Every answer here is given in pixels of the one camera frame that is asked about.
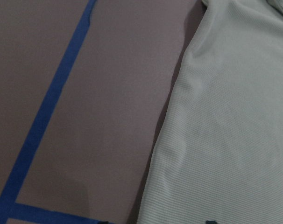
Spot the olive green long-sleeve shirt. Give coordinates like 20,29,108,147
137,0,283,224

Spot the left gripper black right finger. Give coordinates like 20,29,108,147
205,220,217,224

